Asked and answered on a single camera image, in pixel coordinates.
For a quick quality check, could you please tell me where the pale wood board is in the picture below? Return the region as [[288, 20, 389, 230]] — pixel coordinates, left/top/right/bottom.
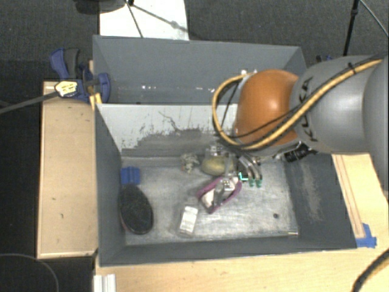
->
[[36, 80, 100, 260]]

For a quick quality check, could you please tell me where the black cylinder on white bracket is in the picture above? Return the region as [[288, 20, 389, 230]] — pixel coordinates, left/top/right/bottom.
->
[[278, 147, 317, 163]]

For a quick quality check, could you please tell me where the grey metal bin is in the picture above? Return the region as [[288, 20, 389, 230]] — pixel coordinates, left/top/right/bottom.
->
[[92, 35, 358, 268]]

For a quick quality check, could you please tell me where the yellow-green potato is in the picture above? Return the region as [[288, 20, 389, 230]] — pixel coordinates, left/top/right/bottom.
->
[[201, 156, 236, 176]]

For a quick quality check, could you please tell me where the blue ribbed block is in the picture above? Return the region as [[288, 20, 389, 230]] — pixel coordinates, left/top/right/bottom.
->
[[120, 166, 142, 186]]

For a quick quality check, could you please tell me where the small grey toy animal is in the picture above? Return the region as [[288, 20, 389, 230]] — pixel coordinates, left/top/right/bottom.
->
[[180, 153, 201, 174]]

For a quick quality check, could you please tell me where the black oval brush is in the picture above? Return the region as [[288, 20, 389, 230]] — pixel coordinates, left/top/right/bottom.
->
[[117, 182, 154, 235]]

